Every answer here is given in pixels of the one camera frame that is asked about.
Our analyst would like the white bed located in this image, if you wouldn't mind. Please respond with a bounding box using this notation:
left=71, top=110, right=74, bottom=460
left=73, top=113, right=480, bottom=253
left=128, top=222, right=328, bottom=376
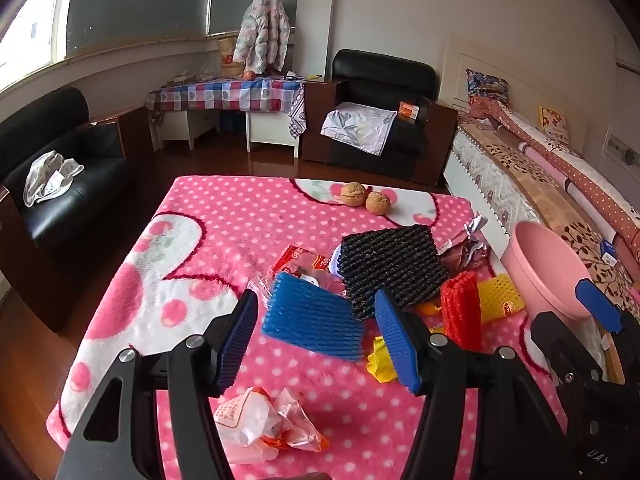
left=440, top=35, right=640, bottom=391

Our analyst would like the black foam net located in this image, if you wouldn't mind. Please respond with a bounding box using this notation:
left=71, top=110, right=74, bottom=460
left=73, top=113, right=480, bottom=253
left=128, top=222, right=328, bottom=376
left=340, top=224, right=451, bottom=322

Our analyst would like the pink plastic bucket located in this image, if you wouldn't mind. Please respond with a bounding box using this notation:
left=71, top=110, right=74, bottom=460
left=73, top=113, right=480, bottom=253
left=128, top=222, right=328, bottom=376
left=500, top=221, right=608, bottom=321

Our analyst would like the white wardrobe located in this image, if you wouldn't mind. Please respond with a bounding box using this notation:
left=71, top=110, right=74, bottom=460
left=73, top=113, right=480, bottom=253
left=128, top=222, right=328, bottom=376
left=597, top=32, right=640, bottom=176

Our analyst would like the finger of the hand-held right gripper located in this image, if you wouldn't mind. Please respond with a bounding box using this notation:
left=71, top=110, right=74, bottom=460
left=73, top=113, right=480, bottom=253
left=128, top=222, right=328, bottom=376
left=574, top=276, right=640, bottom=348
left=530, top=311, right=607, bottom=388

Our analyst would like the white patterned puffer jacket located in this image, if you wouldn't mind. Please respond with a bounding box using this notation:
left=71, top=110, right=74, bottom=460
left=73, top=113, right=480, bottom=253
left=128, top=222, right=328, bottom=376
left=233, top=0, right=291, bottom=75

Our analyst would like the brown walnut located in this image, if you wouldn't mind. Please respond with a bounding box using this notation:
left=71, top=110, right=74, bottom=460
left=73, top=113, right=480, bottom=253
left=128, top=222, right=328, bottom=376
left=340, top=182, right=370, bottom=208
left=365, top=190, right=392, bottom=216

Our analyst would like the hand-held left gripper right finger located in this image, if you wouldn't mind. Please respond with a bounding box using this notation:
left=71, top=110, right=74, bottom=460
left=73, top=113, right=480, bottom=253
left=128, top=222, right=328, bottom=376
left=374, top=287, right=583, bottom=480

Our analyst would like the red foam net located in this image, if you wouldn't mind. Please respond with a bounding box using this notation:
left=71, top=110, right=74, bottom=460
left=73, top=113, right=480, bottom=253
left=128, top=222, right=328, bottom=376
left=440, top=270, right=483, bottom=348

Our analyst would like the pink polka dot blanket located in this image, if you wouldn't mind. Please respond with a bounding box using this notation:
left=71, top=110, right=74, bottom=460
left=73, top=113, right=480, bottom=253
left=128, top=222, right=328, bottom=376
left=46, top=175, right=571, bottom=480

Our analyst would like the red white snack packet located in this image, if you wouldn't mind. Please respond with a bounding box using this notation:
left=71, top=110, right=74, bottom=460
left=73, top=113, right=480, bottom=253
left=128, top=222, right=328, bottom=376
left=245, top=244, right=348, bottom=303

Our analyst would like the brown paper bag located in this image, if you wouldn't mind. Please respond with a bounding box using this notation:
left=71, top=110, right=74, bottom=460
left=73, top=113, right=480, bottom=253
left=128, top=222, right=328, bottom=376
left=217, top=37, right=246, bottom=78

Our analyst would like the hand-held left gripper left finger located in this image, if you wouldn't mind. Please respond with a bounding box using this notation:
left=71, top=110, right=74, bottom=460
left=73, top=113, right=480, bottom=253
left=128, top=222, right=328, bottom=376
left=55, top=289, right=260, bottom=480

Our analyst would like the orange white plastic wrapper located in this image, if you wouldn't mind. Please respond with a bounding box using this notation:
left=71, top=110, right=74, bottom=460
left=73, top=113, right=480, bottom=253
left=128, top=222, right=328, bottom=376
left=214, top=386, right=331, bottom=463

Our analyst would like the blue foam net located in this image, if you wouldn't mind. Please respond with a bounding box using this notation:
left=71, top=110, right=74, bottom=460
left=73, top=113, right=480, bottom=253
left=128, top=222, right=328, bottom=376
left=261, top=272, right=366, bottom=362

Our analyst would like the white desk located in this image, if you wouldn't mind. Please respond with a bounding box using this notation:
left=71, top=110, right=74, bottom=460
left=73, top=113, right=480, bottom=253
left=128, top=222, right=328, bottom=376
left=150, top=107, right=301, bottom=158

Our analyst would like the crumpled white cloth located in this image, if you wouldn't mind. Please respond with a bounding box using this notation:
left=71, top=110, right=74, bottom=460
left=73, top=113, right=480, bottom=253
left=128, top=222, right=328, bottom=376
left=22, top=150, right=85, bottom=208

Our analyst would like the silver foil wrapper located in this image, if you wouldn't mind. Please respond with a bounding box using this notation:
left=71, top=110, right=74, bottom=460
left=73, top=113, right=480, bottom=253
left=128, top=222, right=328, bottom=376
left=437, top=212, right=493, bottom=276

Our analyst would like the yellow foam net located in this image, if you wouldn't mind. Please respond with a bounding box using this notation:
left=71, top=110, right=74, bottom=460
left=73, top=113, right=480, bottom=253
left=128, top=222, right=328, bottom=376
left=477, top=274, right=526, bottom=322

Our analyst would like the polka dot rolled quilt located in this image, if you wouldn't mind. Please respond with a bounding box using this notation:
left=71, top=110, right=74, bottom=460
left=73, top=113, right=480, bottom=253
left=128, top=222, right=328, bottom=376
left=467, top=95, right=640, bottom=266

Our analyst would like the floral white cloth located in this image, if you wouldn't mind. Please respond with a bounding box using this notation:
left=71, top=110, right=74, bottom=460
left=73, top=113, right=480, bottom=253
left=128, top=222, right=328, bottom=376
left=320, top=101, right=398, bottom=157

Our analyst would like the yellow floral pillow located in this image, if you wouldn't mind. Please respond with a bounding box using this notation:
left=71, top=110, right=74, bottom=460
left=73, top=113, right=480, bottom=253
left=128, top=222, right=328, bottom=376
left=537, top=106, right=571, bottom=133

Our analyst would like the black leather armchair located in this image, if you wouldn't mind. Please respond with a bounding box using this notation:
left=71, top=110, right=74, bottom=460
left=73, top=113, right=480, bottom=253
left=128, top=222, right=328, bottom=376
left=302, top=49, right=458, bottom=186

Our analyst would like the brown leaf bed blanket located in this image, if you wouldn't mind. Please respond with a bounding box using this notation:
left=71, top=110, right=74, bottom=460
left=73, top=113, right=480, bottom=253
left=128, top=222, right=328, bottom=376
left=457, top=115, right=640, bottom=311

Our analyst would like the black leather sofa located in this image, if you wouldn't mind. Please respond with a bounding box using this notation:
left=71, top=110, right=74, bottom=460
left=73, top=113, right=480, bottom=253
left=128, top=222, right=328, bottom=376
left=0, top=86, right=151, bottom=333

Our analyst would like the colourful cartoon pillow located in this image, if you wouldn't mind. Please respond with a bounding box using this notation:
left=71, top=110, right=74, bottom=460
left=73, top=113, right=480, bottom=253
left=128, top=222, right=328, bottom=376
left=466, top=69, right=511, bottom=106

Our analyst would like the plaid hanging towel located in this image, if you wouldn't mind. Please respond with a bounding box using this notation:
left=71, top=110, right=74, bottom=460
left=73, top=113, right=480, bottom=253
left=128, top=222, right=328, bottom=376
left=287, top=85, right=307, bottom=139

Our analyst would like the yellow wrapper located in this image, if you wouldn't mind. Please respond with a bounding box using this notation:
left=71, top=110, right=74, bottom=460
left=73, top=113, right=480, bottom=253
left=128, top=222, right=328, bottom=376
left=366, top=336, right=401, bottom=383

